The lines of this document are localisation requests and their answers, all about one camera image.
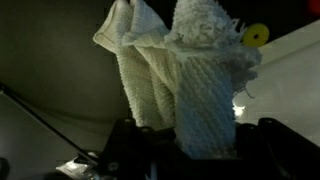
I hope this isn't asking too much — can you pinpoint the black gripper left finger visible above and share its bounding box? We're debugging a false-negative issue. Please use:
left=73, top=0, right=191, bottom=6
left=99, top=117, right=191, bottom=180

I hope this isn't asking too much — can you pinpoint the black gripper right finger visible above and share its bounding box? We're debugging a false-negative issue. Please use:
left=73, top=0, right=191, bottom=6
left=234, top=117, right=320, bottom=180

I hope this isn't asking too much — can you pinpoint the white woven cloth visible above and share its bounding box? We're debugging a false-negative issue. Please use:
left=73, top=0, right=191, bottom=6
left=92, top=0, right=263, bottom=159

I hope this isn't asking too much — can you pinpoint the yellow toy disc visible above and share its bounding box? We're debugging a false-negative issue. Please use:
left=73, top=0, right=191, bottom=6
left=241, top=22, right=270, bottom=48

